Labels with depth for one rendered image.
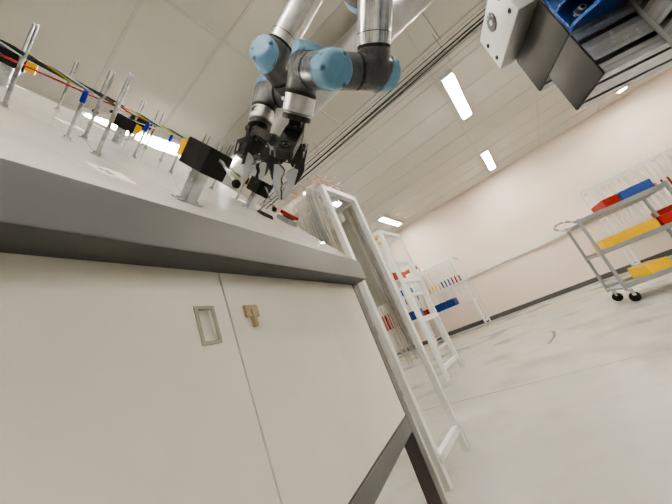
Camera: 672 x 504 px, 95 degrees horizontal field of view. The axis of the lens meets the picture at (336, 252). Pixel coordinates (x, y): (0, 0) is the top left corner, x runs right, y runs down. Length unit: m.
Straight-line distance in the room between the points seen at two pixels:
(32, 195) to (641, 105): 9.53
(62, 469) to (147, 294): 0.17
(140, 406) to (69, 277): 0.14
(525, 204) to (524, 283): 1.92
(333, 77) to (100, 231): 0.50
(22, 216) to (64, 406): 0.16
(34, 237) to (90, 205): 0.05
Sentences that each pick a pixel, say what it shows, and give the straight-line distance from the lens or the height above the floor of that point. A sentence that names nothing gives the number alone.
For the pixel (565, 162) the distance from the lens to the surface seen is 9.08.
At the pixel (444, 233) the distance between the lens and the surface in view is 9.07.
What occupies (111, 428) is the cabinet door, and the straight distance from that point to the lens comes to 0.37.
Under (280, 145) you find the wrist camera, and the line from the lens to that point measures 0.73.
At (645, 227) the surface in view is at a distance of 4.57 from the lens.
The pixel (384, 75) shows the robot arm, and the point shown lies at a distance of 0.79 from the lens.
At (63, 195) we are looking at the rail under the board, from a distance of 0.39.
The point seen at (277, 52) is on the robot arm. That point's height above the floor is 1.35.
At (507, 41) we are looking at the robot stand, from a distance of 0.79.
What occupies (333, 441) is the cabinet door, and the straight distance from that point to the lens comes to 0.62.
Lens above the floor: 0.62
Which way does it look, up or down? 17 degrees up
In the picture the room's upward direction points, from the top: 22 degrees counter-clockwise
